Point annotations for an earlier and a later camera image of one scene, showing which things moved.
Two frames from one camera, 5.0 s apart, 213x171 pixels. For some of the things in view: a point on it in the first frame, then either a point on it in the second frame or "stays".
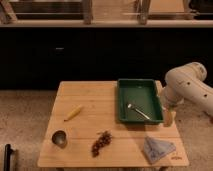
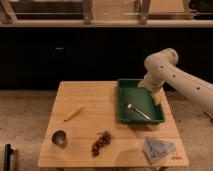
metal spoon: (129, 105) stays
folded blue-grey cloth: (155, 150) stays
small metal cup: (60, 137) stays
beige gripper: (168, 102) → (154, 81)
